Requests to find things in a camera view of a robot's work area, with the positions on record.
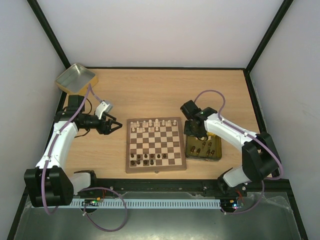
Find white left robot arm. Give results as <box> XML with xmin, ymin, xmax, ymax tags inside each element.
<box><xmin>24</xmin><ymin>111</ymin><xmax>123</xmax><ymax>208</ymax></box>

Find wooden chess board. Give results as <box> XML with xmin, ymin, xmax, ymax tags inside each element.
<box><xmin>125</xmin><ymin>117</ymin><xmax>187</xmax><ymax>174</ymax></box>

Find yellow tin tray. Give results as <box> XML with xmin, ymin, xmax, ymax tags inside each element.
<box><xmin>184</xmin><ymin>135</ymin><xmax>223</xmax><ymax>162</ymax></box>

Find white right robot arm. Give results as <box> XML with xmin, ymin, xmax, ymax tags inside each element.
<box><xmin>180</xmin><ymin>100</ymin><xmax>280</xmax><ymax>196</ymax></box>

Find white slotted cable duct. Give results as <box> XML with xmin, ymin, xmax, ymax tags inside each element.
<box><xmin>64</xmin><ymin>198</ymin><xmax>221</xmax><ymax>209</ymax></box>

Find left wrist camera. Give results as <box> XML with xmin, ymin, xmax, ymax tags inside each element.
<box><xmin>94</xmin><ymin>100</ymin><xmax>113</xmax><ymax>120</ymax></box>

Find gold tin box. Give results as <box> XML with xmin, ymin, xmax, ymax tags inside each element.
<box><xmin>55</xmin><ymin>63</ymin><xmax>99</xmax><ymax>96</ymax></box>

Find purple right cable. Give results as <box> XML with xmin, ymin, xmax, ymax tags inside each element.
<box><xmin>193</xmin><ymin>89</ymin><xmax>285</xmax><ymax>215</ymax></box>

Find black enclosure frame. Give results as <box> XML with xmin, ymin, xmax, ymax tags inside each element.
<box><xmin>7</xmin><ymin>0</ymin><xmax>308</xmax><ymax>240</ymax></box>

